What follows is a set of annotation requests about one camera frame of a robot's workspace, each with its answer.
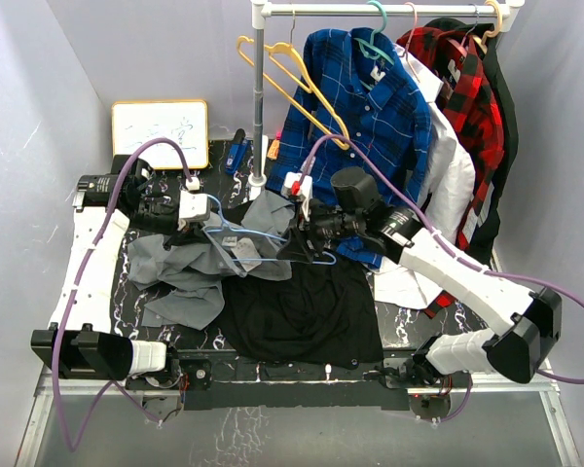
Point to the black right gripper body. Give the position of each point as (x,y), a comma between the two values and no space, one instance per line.
(332,224)

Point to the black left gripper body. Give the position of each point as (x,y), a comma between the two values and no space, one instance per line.
(155,217)

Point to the light blue wire hanger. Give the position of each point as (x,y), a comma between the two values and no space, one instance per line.
(226,228)

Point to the grey shirt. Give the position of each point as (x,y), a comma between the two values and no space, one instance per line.
(195,271)

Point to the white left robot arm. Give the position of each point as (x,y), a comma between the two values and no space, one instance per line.
(78,342)

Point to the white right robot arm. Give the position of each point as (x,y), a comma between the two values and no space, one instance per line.
(522,326)

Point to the black shirt on table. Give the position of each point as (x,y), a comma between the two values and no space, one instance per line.
(321,315)

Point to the blue plaid shirt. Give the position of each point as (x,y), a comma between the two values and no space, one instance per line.
(390,125)

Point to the white shirt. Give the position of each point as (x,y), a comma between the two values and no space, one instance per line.
(445,193)

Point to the yellow plastic hanger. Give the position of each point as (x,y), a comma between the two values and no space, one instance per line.
(288,60)

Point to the teal plastic hanger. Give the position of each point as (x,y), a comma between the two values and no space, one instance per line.
(375,61)

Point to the pink hanger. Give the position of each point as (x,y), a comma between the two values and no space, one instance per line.
(411,34)

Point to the red black plaid shirt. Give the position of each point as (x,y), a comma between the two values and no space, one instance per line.
(468,103)

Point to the white paper price tag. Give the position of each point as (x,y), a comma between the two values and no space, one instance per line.
(246,253)

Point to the white woven size label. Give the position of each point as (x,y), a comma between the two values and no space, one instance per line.
(229,241)

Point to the yellow framed whiteboard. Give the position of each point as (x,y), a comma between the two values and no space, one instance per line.
(183,121)

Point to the orange small object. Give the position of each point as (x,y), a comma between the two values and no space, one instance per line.
(273,150)

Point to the blue stapler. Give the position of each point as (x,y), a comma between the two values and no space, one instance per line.
(236,153)

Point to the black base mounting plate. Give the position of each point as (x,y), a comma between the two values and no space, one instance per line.
(208,380)

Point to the metal clothes rack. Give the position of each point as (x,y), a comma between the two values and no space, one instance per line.
(504,12)

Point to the black hanging garment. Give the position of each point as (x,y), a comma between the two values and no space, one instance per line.
(482,33)

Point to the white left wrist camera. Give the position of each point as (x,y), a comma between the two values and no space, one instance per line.
(194,205)

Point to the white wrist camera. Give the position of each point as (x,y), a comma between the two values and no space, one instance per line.
(298,187)
(194,205)

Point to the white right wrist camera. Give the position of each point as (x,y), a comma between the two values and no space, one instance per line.
(298,187)

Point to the aluminium frame rail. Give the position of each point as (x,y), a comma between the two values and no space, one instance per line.
(491,422)

